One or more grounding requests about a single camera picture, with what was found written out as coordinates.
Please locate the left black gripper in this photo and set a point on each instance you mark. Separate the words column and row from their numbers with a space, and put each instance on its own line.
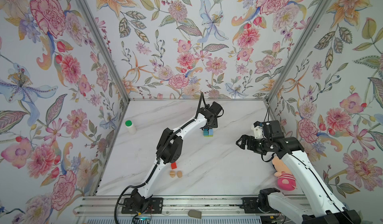
column 214, row 123

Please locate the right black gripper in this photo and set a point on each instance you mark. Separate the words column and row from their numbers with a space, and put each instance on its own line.
column 244, row 138

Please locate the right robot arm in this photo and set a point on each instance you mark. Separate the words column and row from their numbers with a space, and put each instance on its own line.
column 325, row 208

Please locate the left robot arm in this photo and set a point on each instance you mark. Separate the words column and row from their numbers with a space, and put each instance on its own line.
column 169, row 150

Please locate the pink plush doll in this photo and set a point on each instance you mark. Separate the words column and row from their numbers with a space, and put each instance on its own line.
column 285, row 179

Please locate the white bottle green cap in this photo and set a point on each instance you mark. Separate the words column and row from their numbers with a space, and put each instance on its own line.
column 130, row 127

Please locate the grey oval tag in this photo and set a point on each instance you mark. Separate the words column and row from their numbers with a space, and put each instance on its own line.
column 195, row 214

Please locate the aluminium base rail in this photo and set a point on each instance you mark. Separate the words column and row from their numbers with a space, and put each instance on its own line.
column 172, row 206

